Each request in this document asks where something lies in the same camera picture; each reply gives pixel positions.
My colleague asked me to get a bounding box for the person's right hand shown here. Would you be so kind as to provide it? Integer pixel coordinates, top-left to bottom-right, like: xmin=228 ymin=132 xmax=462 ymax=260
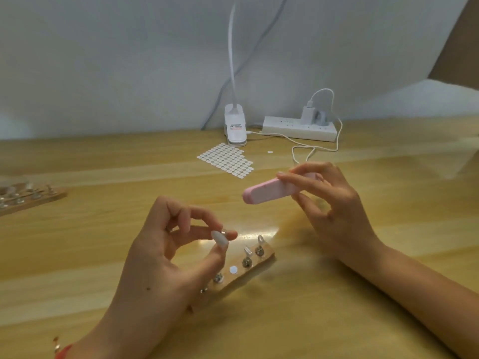
xmin=276 ymin=161 xmax=387 ymax=274

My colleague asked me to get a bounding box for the person's left hand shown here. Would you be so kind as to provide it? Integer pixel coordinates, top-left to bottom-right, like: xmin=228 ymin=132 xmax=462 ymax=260
xmin=75 ymin=196 xmax=239 ymax=352

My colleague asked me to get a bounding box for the pink nail file block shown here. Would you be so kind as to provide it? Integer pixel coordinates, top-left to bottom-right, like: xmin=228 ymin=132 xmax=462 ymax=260
xmin=242 ymin=173 xmax=325 ymax=205

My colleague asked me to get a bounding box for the person's right forearm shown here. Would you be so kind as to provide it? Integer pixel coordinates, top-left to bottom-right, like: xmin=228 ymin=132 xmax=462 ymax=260
xmin=352 ymin=239 xmax=479 ymax=359

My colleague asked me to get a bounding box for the wooden nail stand with pegs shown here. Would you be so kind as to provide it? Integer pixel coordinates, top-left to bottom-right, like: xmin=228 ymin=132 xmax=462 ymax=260
xmin=0 ymin=181 xmax=68 ymax=217
xmin=186 ymin=235 xmax=277 ymax=315

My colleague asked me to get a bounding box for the white power strip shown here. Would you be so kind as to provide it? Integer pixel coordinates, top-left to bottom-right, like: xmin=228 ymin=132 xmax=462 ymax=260
xmin=261 ymin=115 xmax=338 ymax=143

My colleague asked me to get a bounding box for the white charger plug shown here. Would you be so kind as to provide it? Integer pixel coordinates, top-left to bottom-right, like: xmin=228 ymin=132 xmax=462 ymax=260
xmin=300 ymin=101 xmax=317 ymax=126

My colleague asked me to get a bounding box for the sheet of white adhesive dots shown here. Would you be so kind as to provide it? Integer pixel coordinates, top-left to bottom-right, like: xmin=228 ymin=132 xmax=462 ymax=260
xmin=197 ymin=142 xmax=254 ymax=180

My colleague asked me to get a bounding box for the white clip desk lamp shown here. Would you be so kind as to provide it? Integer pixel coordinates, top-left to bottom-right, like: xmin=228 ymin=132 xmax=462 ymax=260
xmin=223 ymin=3 xmax=248 ymax=148

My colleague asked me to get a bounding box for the brown wooden panel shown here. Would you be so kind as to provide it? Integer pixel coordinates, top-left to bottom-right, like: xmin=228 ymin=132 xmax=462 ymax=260
xmin=428 ymin=0 xmax=479 ymax=90

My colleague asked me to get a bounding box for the white charging cable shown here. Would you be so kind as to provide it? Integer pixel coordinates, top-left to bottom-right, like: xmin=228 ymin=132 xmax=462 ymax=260
xmin=245 ymin=88 xmax=344 ymax=164

